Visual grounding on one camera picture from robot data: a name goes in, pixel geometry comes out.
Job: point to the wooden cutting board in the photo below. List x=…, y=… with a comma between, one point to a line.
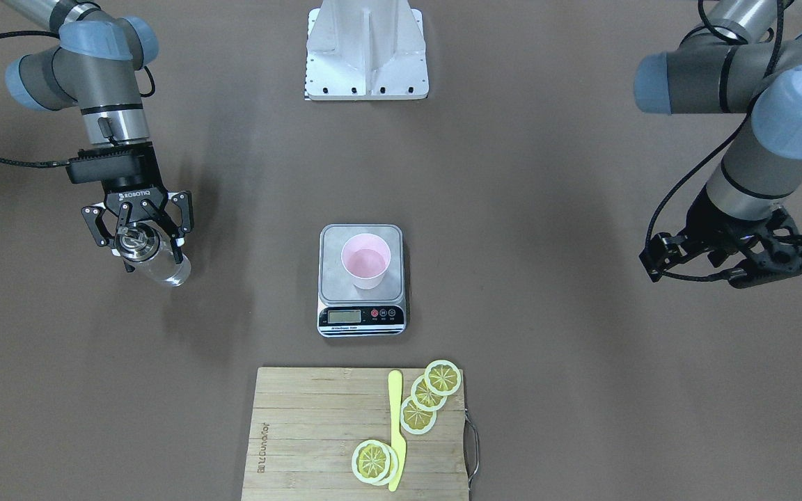
x=306, y=423

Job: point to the pink plastic cup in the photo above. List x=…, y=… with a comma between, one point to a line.
x=366, y=258

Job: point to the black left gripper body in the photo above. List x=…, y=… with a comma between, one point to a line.
x=709, y=217

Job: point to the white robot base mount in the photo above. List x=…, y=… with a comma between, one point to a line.
x=366, y=50

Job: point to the lemon slice of pair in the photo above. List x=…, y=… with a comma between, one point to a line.
x=370, y=461
x=393, y=470

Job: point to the digital kitchen scale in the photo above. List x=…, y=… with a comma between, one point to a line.
x=347, y=311

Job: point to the lower lemon slice of pair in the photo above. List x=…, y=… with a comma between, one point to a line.
x=393, y=470

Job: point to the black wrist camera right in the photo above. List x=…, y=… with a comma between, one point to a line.
x=113, y=163

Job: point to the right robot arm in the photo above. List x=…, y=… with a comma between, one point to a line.
x=93, y=68

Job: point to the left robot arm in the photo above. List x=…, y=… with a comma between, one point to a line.
x=735, y=61

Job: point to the top lemon slice of pair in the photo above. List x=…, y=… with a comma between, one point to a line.
x=370, y=461

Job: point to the lemon slice near handle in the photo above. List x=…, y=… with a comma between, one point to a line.
x=443, y=377

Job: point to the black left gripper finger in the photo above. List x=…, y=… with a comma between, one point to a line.
x=658, y=262
x=664, y=246

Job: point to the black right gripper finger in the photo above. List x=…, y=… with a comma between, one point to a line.
x=183, y=202
x=93, y=217

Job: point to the lemon slice in row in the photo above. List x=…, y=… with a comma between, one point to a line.
x=423, y=398
x=414, y=420

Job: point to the glass sauce bottle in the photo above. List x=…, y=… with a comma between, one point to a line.
x=143, y=249

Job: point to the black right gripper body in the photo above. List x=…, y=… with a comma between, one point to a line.
x=132, y=189

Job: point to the yellow plastic knife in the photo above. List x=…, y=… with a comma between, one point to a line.
x=395, y=383

